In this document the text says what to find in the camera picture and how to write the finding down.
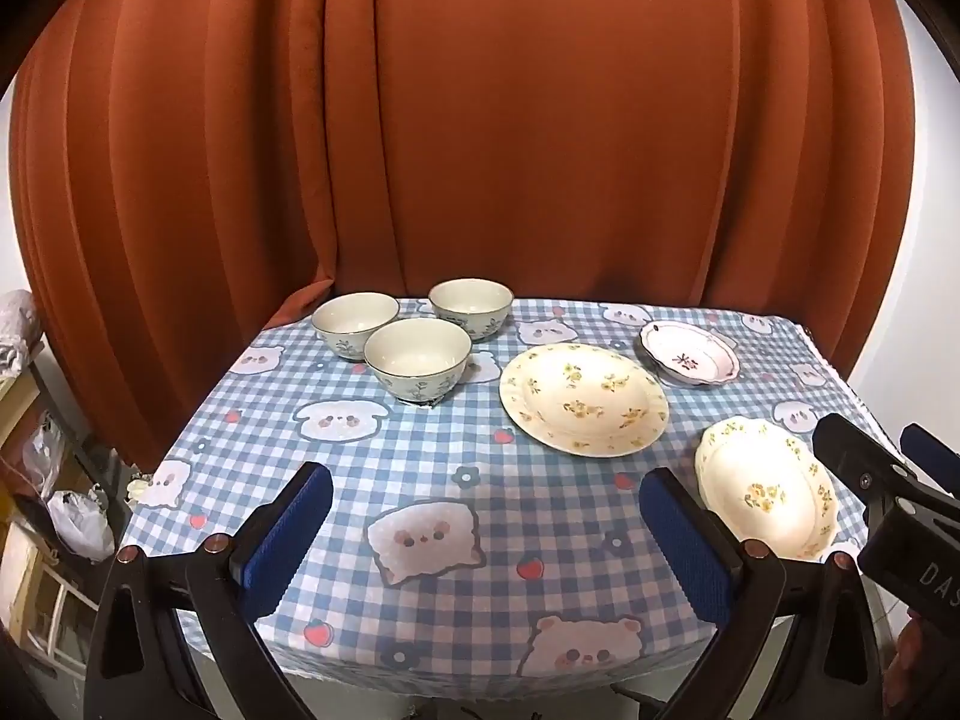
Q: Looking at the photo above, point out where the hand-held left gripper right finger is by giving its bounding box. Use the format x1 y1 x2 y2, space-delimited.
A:
640 467 890 720

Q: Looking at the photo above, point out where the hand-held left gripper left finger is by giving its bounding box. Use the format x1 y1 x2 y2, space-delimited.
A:
84 461 333 720

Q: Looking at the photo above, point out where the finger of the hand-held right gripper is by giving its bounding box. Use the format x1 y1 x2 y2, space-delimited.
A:
900 424 960 477
812 412 960 515

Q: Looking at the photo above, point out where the oval scalloped yellow floral plate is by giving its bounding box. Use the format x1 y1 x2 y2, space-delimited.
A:
694 416 839 561

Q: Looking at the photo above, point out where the large round yellow floral plate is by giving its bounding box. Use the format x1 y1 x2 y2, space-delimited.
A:
499 343 670 457

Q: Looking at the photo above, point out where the small white red-rimmed plate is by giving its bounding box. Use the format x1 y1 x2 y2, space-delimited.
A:
639 320 742 387

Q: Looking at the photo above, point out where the cream bowl blue floral pattern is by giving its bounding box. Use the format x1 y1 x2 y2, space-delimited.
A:
364 317 473 403
311 292 401 361
429 279 515 342

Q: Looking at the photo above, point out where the person's right hand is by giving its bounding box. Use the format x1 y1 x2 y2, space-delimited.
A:
885 613 936 720

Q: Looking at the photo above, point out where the blue checkered bear tablecloth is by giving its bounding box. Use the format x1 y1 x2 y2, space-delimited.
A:
124 292 893 680

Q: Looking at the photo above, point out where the white plastic bag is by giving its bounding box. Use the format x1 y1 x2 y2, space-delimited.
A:
45 487 117 563

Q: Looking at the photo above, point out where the wooden shelf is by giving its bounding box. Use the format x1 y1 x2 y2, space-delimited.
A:
0 360 140 691

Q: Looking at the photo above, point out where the clear plastic bag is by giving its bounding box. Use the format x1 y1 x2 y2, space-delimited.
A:
21 416 70 482

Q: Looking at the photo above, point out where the grey white wrapped bundle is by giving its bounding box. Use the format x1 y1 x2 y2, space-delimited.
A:
0 289 44 383

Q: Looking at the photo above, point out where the orange curtain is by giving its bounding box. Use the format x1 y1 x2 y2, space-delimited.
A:
7 0 927 470

